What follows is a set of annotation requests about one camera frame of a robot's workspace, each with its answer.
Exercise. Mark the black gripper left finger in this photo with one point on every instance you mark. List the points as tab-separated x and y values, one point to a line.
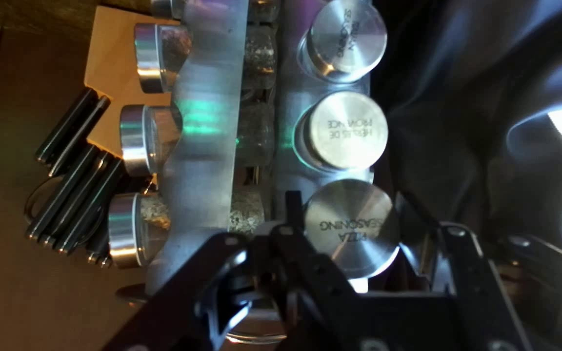
294	216

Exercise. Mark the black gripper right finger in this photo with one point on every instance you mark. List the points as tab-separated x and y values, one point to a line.
417	226

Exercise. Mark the black fabric bag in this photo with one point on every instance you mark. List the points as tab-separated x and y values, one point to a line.
462	97

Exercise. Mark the silver spice rack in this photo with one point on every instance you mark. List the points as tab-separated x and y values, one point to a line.
205	97

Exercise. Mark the wooden knife block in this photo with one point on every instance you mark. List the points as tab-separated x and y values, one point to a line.
115	58

